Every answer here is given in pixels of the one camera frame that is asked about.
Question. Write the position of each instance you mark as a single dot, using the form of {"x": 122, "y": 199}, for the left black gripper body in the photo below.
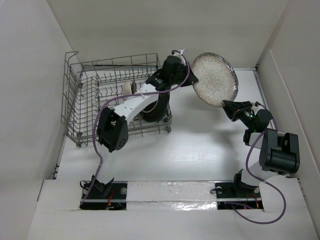
{"x": 175, "y": 79}

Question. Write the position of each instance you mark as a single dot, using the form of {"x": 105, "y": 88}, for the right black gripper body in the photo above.
{"x": 246, "y": 116}

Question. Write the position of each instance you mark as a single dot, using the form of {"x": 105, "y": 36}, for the speckled round plate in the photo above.
{"x": 217, "y": 80}

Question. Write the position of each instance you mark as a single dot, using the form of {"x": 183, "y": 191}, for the cream plate brown rim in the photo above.
{"x": 155, "y": 111}

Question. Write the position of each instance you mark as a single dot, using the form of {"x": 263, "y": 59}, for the cream divided dish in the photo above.
{"x": 127, "y": 88}

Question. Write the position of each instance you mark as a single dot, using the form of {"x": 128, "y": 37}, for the grey deer pattern plate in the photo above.
{"x": 133, "y": 87}

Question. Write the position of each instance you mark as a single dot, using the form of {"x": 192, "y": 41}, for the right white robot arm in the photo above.
{"x": 271, "y": 152}

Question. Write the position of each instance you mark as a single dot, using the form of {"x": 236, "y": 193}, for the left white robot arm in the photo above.
{"x": 110, "y": 128}

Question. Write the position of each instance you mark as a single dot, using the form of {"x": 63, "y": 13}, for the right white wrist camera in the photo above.
{"x": 256, "y": 106}

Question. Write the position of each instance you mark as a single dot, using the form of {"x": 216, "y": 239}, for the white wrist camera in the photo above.
{"x": 256, "y": 106}
{"x": 180, "y": 54}

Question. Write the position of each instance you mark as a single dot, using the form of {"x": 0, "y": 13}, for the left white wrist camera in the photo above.
{"x": 180, "y": 54}

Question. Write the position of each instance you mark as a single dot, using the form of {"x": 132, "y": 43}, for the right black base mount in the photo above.
{"x": 237, "y": 194}

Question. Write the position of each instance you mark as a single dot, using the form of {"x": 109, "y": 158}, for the grey wire dish rack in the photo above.
{"x": 88, "y": 85}

